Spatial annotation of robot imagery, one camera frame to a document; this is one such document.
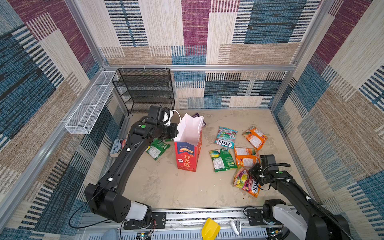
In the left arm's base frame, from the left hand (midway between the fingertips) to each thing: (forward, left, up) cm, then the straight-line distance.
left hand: (179, 129), depth 76 cm
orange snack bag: (-4, -39, -23) cm, 45 cm away
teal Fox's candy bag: (+11, -29, -23) cm, 39 cm away
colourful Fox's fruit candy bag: (-17, -34, -23) cm, 45 cm away
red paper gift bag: (-8, -5, +1) cm, 9 cm away
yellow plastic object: (-40, -14, -25) cm, 49 cm away
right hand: (-14, -38, -25) cm, 48 cm away
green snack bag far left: (+5, +16, -24) cm, 29 cm away
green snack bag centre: (-5, -25, -24) cm, 35 cm away
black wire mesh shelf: (+43, +29, -7) cm, 52 cm away
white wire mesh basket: (+20, +58, -7) cm, 61 cm away
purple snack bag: (+32, -10, -24) cm, 42 cm away
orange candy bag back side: (+10, -48, -23) cm, 54 cm away
